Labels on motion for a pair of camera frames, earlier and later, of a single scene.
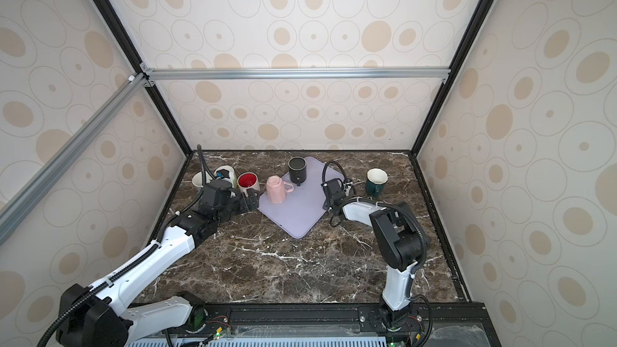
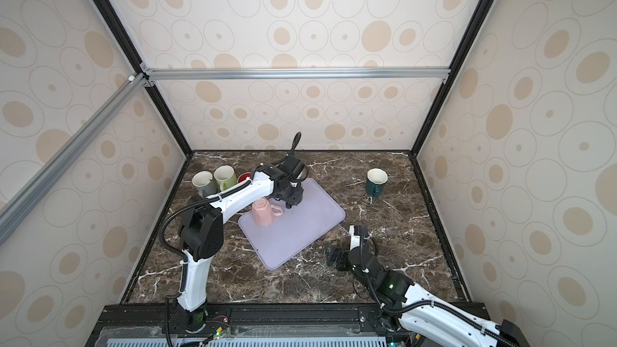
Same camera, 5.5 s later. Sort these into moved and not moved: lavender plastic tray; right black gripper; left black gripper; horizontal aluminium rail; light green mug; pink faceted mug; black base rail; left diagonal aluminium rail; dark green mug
Moved: right black gripper; pink faceted mug; left black gripper; lavender plastic tray
Not moved: black base rail; left diagonal aluminium rail; dark green mug; horizontal aluminium rail; light green mug
